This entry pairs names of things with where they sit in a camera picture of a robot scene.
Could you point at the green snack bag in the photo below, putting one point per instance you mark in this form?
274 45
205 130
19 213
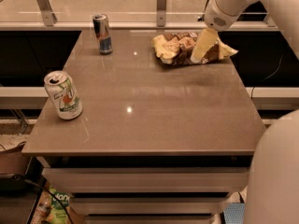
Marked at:
59 208

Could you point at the brown chip bag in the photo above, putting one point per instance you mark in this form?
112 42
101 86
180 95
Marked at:
176 49

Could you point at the Red Bull can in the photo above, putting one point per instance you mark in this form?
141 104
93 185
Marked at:
101 29

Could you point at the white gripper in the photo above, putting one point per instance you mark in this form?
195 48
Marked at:
217 15

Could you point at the black office chair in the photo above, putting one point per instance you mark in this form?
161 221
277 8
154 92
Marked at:
252 11

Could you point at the plastic bottle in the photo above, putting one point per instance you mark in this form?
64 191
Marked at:
42 211

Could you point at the brown bag on floor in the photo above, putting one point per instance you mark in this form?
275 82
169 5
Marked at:
12 161

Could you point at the left metal railing bracket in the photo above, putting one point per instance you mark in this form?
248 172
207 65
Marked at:
47 14

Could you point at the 7up can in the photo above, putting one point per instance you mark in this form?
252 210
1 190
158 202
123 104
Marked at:
63 94

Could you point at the blue perforated box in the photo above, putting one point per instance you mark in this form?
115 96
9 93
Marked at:
234 213

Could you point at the middle metal railing bracket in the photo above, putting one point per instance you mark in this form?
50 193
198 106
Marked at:
161 12

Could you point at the right metal railing bracket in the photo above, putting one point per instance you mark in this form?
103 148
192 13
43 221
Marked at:
268 20

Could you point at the grey drawer cabinet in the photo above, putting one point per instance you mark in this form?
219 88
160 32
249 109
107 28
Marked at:
153 144

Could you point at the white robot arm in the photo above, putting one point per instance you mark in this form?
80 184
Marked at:
272 193

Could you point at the metal railing bracket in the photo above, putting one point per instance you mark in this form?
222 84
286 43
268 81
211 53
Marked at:
161 12
268 20
47 14

